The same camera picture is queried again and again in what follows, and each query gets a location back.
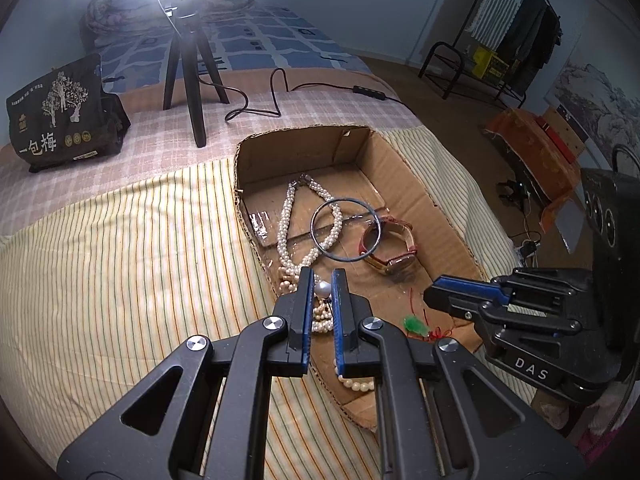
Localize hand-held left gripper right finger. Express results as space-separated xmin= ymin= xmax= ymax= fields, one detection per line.
xmin=330 ymin=268 xmax=586 ymax=480

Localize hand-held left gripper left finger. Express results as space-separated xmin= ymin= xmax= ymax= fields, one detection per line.
xmin=56 ymin=266 xmax=316 ymax=480

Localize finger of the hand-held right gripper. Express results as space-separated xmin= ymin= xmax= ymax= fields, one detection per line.
xmin=492 ymin=267 xmax=594 ymax=319
xmin=422 ymin=275 xmax=582 ymax=337

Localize green pendant with red string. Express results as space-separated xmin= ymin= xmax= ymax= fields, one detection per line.
xmin=404 ymin=287 xmax=453 ymax=343

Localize red strap wristwatch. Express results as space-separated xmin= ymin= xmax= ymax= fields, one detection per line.
xmin=360 ymin=215 xmax=418 ymax=277

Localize silver bangle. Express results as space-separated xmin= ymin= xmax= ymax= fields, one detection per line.
xmin=310 ymin=197 xmax=385 ymax=262

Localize white pearl necklace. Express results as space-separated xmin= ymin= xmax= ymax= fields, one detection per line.
xmin=275 ymin=174 xmax=345 ymax=281

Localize cardboard box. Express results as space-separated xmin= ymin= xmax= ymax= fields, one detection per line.
xmin=232 ymin=126 xmax=488 ymax=431

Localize grey flat board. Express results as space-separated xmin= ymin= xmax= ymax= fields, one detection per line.
xmin=552 ymin=199 xmax=593 ymax=255

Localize clear plastic wrap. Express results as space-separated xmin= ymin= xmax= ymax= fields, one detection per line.
xmin=247 ymin=210 xmax=273 ymax=246

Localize pink fuzzy cloth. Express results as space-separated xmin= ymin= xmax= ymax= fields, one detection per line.
xmin=575 ymin=425 xmax=621 ymax=463

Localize orange cardboard carton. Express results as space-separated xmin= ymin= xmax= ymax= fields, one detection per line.
xmin=485 ymin=106 xmax=588 ymax=233

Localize yellow striped cloth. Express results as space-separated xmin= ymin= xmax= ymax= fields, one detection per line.
xmin=0 ymin=125 xmax=538 ymax=480

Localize yellow crate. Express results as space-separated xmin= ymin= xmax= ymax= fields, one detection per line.
xmin=470 ymin=46 xmax=508 ymax=80

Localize pink checkered blanket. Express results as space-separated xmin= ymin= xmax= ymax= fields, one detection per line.
xmin=0 ymin=67 xmax=418 ymax=238

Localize dark hanging clothes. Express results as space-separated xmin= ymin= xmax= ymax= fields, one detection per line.
xmin=502 ymin=0 xmax=561 ymax=96

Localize black tripod stand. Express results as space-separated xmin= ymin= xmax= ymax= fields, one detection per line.
xmin=162 ymin=0 xmax=226 ymax=149

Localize blue plaid bed sheet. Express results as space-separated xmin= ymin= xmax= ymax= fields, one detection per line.
xmin=97 ymin=5 xmax=373 ymax=96

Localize black clothes rack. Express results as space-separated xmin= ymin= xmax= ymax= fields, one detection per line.
xmin=452 ymin=0 xmax=563 ymax=111

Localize white striped hanging cloth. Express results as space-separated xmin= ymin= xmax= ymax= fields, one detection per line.
xmin=470 ymin=0 xmax=531 ymax=51

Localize black snack bag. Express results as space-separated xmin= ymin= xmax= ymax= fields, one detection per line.
xmin=6 ymin=52 xmax=132 ymax=173

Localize landscape wall painting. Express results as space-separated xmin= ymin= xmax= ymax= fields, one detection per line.
xmin=545 ymin=35 xmax=640 ymax=166

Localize black cable with inline switch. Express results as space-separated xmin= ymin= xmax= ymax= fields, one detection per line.
xmin=155 ymin=0 xmax=421 ymax=123

